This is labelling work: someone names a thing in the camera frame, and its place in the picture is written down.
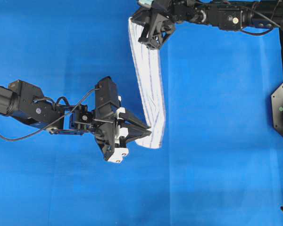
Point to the white blue-striped towel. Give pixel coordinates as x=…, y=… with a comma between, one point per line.
x=148, y=71

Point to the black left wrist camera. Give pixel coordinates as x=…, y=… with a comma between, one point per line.
x=106, y=98

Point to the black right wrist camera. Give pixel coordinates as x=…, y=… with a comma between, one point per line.
x=158, y=5

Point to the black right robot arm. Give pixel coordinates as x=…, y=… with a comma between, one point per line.
x=228, y=15

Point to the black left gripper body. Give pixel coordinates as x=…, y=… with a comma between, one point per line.
x=102, y=122

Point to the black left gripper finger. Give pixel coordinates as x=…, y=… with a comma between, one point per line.
x=131, y=118
x=134, y=135

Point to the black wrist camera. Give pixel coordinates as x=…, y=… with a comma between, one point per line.
x=158, y=5
x=106, y=98

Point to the blue table mat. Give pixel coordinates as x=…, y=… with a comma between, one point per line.
x=221, y=161

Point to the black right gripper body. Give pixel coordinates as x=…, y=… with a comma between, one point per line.
x=157, y=28

